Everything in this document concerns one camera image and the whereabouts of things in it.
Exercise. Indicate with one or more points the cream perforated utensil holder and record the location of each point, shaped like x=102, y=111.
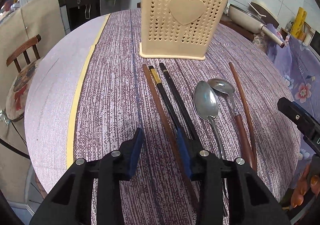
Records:
x=178, y=29

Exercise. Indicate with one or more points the brown wooden chopstick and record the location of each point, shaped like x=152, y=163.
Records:
x=248, y=117
x=171, y=137

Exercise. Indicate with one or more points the microwave oven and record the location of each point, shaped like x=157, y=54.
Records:
x=315, y=43

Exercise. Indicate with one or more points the large steel spoon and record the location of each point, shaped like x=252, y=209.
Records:
x=207, y=108

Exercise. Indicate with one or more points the steel spoon wooden handle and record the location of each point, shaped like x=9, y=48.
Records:
x=227, y=88

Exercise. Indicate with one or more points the water dispenser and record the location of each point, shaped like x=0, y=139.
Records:
x=82, y=2

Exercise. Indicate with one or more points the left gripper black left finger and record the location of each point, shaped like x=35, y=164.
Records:
x=70, y=200

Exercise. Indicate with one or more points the black chopstick plain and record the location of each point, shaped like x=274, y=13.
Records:
x=179, y=101

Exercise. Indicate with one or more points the right hand orange glove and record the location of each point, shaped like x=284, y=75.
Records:
x=303, y=186

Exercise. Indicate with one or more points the wooden chair with cushion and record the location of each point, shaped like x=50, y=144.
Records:
x=22, y=49

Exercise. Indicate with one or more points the purple floral cloth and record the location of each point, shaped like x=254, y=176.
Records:
x=299, y=68

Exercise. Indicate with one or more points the pug print seat cushion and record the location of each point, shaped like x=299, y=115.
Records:
x=18, y=93

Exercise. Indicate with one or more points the yellow package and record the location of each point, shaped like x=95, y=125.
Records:
x=298, y=22

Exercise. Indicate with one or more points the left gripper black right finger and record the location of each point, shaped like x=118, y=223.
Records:
x=227, y=187

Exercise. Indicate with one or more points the cream frying pan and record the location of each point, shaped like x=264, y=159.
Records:
x=251, y=23

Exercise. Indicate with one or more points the black chopstick gold band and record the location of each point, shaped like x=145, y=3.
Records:
x=165, y=99

